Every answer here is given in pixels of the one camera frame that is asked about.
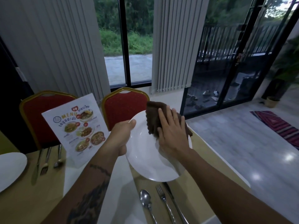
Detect black window frame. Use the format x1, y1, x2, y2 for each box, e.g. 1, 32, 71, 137
106, 0, 154, 89

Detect laminated menu card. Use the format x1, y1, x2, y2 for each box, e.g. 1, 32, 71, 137
42, 93, 110, 168

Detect person's left hand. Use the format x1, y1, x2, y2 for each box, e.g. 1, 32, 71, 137
102, 119, 137, 159

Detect person's right forearm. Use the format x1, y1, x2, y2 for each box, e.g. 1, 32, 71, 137
174, 148, 294, 224

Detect yellow placemat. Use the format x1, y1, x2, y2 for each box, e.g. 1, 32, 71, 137
0, 149, 69, 224
130, 128, 234, 224

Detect potted green plant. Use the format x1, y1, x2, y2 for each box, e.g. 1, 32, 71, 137
261, 36, 299, 108

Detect black outdoor railing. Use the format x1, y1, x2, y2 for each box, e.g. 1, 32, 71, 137
197, 22, 282, 64

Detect person's right hand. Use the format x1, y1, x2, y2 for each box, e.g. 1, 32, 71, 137
157, 108, 193, 162

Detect striped woven rug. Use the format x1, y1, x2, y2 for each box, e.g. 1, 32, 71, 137
249, 111, 299, 152

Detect black-framed glass sliding door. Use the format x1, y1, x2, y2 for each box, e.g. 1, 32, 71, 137
181, 0, 299, 119

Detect white dinner plate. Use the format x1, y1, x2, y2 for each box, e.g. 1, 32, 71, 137
125, 110, 193, 182
0, 152, 28, 193

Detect red gold-framed banquet chair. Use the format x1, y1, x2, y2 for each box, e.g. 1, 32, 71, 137
19, 91, 78, 150
101, 87, 150, 132

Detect person's left forearm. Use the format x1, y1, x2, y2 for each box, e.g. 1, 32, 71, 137
42, 141, 119, 224

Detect grey vertical blinds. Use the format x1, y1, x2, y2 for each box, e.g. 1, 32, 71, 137
150, 0, 211, 95
0, 0, 111, 102

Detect brown cleaning cloth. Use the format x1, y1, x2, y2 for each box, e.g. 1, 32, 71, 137
146, 101, 193, 138

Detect silver spoon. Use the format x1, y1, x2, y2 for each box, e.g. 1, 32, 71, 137
139, 189, 158, 224
53, 144, 64, 169

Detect silver table knife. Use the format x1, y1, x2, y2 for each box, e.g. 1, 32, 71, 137
162, 182, 190, 224
31, 148, 44, 185

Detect silver fork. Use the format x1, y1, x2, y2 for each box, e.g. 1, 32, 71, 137
40, 147, 52, 176
156, 185, 177, 224

